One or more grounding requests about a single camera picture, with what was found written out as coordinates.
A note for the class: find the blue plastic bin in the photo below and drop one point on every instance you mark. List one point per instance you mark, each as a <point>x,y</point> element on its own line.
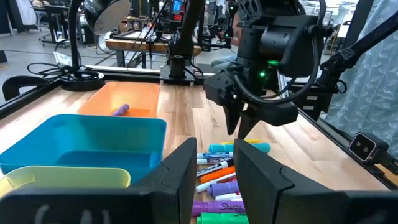
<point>93,137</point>

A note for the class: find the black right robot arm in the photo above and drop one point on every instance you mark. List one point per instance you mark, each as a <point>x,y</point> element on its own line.
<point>289,40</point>

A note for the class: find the red dry-erase marker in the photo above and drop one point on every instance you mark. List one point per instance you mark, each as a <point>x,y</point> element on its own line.
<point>211,184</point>

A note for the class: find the background wooden table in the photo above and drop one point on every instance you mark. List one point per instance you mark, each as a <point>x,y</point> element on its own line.
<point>133,46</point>

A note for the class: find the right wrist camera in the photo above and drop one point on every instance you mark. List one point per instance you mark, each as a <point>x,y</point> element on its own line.
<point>276,113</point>

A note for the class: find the purple highlighter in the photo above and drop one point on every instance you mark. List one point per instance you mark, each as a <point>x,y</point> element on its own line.
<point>120,109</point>

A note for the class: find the black metal table frame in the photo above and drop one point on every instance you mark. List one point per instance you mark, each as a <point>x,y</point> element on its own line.
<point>124,71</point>

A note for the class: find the table-level camera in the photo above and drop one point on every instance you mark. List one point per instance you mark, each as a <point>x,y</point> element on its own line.
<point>362,147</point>

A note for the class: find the orange plastic bin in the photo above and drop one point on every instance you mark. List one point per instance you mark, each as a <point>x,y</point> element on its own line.
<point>124,96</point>

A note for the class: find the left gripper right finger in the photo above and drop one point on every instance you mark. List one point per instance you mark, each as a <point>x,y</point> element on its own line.
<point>280,199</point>

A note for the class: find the black dry-erase marker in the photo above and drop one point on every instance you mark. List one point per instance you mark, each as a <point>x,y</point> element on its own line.
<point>214,168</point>

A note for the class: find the white paper tag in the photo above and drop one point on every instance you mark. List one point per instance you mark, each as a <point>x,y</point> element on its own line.
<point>62,58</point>

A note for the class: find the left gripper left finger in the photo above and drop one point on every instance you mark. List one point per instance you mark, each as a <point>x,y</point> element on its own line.
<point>155,199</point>

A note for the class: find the yellow plastic bin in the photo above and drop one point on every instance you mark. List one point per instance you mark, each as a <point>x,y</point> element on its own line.
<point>62,179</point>

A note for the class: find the light blue patterned curtain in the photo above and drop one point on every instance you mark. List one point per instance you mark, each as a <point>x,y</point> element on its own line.
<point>373,93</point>

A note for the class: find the black desk lamp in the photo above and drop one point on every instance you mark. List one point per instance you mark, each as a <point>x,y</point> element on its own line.
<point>73,37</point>

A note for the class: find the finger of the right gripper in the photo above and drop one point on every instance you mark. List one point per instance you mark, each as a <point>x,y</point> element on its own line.
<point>248,124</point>
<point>231,118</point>

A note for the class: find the black table clamp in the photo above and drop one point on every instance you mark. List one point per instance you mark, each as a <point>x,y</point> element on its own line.
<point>23,83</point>

